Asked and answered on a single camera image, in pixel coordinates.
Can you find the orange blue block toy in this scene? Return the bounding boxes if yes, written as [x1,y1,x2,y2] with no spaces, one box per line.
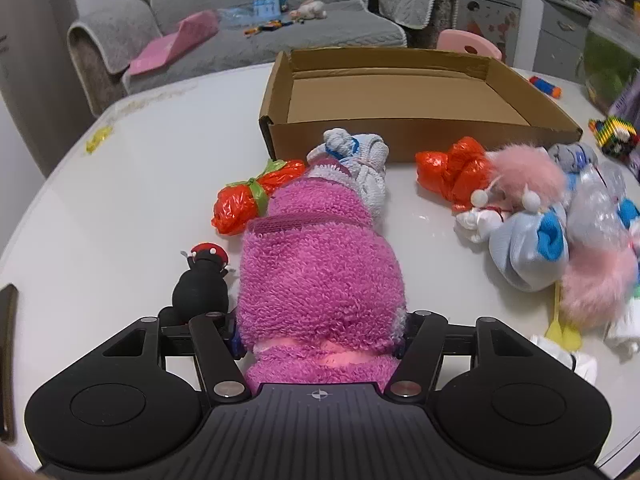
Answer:
[529,76,563,98]

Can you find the pink fluffy bundle white pompoms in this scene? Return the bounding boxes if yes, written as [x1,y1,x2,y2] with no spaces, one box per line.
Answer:
[472,145,568,211]

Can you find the grey cabinet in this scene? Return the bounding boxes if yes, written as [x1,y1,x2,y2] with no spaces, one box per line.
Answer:
[532,0,606,86]

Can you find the shallow cardboard box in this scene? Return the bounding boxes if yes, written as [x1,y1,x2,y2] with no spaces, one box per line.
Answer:
[258,47,584,163]

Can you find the plain orange bag bundle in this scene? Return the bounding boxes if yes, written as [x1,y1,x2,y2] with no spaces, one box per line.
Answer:
[415,136,493,213]

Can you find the colourful block cube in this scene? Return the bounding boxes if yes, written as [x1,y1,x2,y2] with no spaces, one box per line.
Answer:
[589,116,640,160]

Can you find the orange bag bundle green tie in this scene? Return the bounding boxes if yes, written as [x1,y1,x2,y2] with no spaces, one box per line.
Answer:
[212,159,307,236]

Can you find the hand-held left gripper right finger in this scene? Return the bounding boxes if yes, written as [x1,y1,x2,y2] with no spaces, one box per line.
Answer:
[384,311,538,403]

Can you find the glass fish bowl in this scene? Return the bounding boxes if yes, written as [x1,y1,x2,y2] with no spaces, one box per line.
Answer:
[582,7,640,113]

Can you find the yellow wrapper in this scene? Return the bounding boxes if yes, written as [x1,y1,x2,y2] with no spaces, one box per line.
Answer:
[85,127,113,153]

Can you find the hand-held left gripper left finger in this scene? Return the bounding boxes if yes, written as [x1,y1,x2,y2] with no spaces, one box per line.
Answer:
[102,311,252,405]

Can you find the grey white sock bundle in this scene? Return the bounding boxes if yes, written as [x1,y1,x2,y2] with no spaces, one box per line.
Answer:
[306,128,391,223]

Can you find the blue sock bundle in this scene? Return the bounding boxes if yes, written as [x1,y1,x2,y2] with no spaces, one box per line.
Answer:
[489,207,571,293]

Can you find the pink folded pad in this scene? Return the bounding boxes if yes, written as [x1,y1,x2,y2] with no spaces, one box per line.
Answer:
[129,10,221,77]

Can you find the black ladybug toy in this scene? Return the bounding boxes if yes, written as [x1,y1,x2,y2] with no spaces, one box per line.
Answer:
[157,242,236,328]

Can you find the white desktop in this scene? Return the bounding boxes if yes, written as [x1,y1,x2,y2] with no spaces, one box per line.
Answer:
[0,60,640,480]

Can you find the white pink plush toy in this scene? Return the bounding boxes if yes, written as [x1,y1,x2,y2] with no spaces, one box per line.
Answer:
[290,0,328,23]

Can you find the pink plastic chair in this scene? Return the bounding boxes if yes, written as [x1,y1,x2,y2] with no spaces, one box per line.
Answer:
[436,29,503,63]

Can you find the dark brown object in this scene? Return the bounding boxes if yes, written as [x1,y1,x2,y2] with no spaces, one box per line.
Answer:
[0,284,20,443]

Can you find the blue castle toy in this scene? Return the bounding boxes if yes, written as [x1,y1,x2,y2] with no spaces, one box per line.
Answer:
[252,0,290,17]

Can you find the grey covered sofa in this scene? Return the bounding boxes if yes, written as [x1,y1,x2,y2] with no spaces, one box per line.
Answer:
[67,0,461,116]

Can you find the white bundle red tie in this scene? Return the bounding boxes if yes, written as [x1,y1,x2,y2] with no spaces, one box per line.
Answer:
[455,205,506,243]

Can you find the purple box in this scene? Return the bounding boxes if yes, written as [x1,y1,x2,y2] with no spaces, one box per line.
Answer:
[607,77,640,181]

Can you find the yellow plastic toy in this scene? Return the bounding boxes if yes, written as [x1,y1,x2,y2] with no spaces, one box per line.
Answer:
[544,285,583,351]

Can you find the decorated fridge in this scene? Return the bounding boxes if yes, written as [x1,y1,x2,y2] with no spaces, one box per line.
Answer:
[452,0,526,68]

